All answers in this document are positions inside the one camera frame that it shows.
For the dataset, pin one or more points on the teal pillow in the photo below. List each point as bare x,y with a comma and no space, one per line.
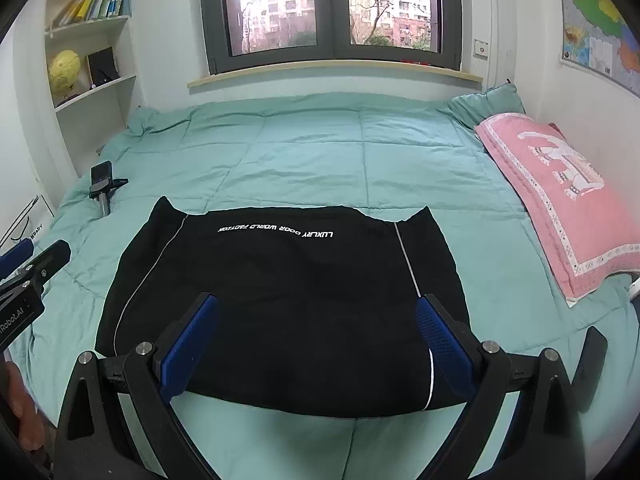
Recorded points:
480,105

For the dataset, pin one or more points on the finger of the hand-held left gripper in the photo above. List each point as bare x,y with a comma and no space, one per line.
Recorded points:
45,262
17,252

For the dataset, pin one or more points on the pink patterned pillow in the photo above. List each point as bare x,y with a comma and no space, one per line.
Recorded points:
555,195

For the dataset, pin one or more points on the dark picture frame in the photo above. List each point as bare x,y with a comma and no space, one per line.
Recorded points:
102,66

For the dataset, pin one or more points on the wooden window sill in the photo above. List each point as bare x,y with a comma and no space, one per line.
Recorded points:
330,76

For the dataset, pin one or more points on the yellow globe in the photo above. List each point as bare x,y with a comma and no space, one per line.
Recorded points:
64,71

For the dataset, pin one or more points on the dark framed window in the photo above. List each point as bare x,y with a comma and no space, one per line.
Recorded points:
332,10

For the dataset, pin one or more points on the colourful wall map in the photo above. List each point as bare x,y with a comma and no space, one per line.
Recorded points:
600,15

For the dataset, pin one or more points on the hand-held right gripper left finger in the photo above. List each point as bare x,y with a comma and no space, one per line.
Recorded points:
187,347

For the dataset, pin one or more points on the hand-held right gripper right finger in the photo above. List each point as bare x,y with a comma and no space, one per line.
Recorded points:
445,345

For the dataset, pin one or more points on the black hooded jacket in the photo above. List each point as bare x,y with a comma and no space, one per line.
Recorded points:
280,305

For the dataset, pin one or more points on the teal quilt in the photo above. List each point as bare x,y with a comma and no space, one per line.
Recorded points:
310,150

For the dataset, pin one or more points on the black phone holder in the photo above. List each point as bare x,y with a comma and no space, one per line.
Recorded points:
101,180

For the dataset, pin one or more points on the person's left hand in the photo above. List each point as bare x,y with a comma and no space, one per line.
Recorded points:
22,410

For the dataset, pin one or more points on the white bookshelf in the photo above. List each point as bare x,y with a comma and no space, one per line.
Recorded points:
107,105

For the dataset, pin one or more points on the white wall switch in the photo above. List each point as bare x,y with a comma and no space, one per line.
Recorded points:
481,49

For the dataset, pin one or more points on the white paper bag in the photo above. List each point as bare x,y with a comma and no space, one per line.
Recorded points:
22,225

